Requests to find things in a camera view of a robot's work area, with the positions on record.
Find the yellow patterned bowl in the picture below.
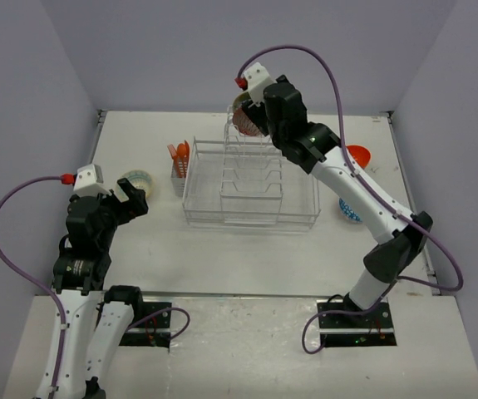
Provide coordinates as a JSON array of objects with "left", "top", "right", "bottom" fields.
[{"left": 114, "top": 170, "right": 155, "bottom": 202}]

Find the red rimmed patterned bowl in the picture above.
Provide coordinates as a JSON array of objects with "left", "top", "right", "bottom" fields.
[{"left": 232, "top": 107, "right": 264, "bottom": 137}]

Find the orange bowl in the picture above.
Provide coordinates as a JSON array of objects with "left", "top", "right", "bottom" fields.
[{"left": 346, "top": 145, "right": 372, "bottom": 169}]

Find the dark blue triangle bowl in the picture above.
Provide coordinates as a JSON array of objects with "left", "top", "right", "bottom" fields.
[{"left": 338, "top": 198, "right": 362, "bottom": 224}]

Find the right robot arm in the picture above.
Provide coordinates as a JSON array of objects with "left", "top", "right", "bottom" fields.
[{"left": 237, "top": 74, "right": 433, "bottom": 327}]

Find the blue zigzag patterned bowl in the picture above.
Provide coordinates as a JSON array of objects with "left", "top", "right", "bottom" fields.
[{"left": 232, "top": 91, "right": 250, "bottom": 111}]

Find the white cutlery caddy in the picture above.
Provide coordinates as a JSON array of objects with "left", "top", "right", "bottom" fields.
[{"left": 170, "top": 156, "right": 188, "bottom": 197}]

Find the orange plastic fork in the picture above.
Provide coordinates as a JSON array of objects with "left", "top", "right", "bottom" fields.
[{"left": 167, "top": 144, "right": 182, "bottom": 178}]

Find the orange plastic spoon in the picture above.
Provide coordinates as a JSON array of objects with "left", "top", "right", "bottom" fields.
[{"left": 176, "top": 143, "right": 186, "bottom": 178}]

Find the orange plastic knife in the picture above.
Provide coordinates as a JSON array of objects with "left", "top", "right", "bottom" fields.
[{"left": 182, "top": 140, "right": 190, "bottom": 176}]

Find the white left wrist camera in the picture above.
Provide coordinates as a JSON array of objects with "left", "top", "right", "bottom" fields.
[{"left": 73, "top": 164, "right": 111, "bottom": 197}]

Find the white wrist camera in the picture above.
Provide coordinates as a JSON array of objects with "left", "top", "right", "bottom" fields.
[
  {"left": 235, "top": 62, "right": 276, "bottom": 106},
  {"left": 73, "top": 164, "right": 111, "bottom": 197}
]

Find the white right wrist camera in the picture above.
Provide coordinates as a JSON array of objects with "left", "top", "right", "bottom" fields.
[{"left": 235, "top": 62, "right": 276, "bottom": 106}]

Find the white wire dish rack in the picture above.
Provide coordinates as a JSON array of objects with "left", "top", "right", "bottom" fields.
[{"left": 183, "top": 108, "right": 321, "bottom": 230}]

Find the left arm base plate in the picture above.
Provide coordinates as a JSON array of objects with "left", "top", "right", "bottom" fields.
[{"left": 120, "top": 302, "right": 172, "bottom": 349}]

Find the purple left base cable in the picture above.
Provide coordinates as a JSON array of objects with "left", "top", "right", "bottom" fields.
[{"left": 128, "top": 308, "right": 191, "bottom": 338}]

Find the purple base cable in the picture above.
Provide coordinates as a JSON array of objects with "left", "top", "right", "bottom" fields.
[
  {"left": 128, "top": 308, "right": 191, "bottom": 338},
  {"left": 300, "top": 301, "right": 389, "bottom": 355}
]

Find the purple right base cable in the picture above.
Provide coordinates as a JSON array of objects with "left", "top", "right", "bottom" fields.
[{"left": 300, "top": 301, "right": 389, "bottom": 355}]

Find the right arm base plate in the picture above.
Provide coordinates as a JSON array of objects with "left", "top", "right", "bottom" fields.
[{"left": 318, "top": 302, "right": 397, "bottom": 348}]

